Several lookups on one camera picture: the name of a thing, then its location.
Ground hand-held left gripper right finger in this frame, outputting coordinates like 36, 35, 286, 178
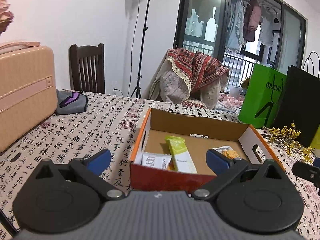
191, 149, 290, 201

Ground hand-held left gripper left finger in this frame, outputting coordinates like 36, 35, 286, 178
32, 149, 125, 201

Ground clear cracker packet white label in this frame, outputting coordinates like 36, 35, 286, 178
213, 146, 241, 160

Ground long green white snack bar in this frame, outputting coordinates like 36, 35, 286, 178
164, 135, 198, 174

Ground orange cardboard box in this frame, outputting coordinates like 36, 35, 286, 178
130, 108, 286, 192

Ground small white snack packet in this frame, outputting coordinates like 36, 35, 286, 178
142, 152, 172, 171

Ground yellow flower sprig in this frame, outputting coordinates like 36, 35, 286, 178
262, 123, 316, 163

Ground black paper bag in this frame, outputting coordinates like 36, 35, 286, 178
272, 51, 320, 148

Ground grey purple pouch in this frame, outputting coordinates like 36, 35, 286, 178
55, 89, 88, 115

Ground pink fluffy cloth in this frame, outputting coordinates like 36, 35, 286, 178
217, 92, 244, 108

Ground green paper bag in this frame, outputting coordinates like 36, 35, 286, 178
238, 63, 288, 129

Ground beige armchair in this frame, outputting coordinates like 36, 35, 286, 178
149, 49, 229, 110

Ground dark wooden chair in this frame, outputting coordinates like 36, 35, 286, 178
69, 43, 105, 94

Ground red patterned throw cloth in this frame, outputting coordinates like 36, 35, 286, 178
167, 49, 230, 97

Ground pink ribbed suitcase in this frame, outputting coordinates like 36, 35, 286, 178
0, 42, 58, 153

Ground light blue hanging garment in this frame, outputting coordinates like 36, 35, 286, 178
225, 0, 246, 54

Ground white hanging shirt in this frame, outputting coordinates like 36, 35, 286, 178
258, 6, 275, 47

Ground pink hanging jacket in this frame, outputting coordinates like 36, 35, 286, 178
243, 0, 263, 43

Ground black framed glass sliding door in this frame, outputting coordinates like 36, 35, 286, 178
173, 0, 307, 93

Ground pink leafed plant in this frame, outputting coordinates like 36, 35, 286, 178
0, 0, 16, 35

